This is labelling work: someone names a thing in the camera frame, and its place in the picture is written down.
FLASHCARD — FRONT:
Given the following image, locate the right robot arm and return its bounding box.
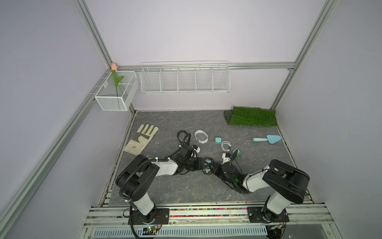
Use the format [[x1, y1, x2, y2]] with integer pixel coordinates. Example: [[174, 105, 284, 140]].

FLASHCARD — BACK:
[[212, 152, 310, 224]]

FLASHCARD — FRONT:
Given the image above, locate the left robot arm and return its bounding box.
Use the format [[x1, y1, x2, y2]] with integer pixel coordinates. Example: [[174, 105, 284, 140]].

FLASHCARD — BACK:
[[115, 133, 203, 220]]

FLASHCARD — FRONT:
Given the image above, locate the green charger block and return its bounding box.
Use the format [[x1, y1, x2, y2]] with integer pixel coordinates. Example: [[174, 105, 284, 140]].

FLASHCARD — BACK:
[[233, 148, 242, 157]]

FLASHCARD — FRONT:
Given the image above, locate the teal charger block far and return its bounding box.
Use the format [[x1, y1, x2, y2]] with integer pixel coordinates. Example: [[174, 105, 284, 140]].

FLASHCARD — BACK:
[[215, 137, 222, 144]]

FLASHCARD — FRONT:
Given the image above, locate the beige gardening glove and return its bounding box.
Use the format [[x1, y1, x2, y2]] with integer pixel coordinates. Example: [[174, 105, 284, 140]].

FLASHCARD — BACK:
[[123, 124, 159, 156]]

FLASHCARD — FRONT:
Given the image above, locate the teal garden trowel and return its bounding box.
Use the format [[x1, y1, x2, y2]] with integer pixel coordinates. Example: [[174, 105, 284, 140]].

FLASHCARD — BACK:
[[252, 135, 282, 144]]

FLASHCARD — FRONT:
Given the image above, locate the green artificial grass mat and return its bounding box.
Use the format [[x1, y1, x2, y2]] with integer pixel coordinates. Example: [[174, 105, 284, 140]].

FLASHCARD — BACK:
[[223, 107, 278, 127]]

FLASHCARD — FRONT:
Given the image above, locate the artificial pink tulip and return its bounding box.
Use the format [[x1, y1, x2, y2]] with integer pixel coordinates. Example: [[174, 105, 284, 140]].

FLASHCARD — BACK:
[[111, 63, 124, 97]]

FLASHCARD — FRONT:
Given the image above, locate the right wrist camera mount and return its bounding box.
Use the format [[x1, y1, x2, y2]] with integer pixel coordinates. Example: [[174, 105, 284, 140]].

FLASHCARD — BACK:
[[222, 152, 232, 164]]

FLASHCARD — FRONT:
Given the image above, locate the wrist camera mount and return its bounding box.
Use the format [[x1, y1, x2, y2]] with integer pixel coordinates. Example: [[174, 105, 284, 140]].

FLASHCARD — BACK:
[[222, 152, 232, 164], [192, 145, 201, 155]]

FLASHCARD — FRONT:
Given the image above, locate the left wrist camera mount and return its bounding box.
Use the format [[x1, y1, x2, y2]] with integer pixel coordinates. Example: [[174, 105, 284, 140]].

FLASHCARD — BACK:
[[192, 145, 201, 155]]

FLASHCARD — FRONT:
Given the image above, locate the white wire wall shelf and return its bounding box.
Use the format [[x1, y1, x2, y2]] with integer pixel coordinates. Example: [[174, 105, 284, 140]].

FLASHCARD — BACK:
[[140, 61, 231, 94]]

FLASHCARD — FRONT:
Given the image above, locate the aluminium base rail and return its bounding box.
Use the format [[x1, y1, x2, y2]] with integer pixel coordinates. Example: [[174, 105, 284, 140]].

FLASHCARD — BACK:
[[84, 202, 335, 228]]

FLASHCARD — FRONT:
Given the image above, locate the white mesh wall basket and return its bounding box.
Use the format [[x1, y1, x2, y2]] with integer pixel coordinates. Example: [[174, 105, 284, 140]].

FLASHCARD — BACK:
[[95, 70, 139, 112]]

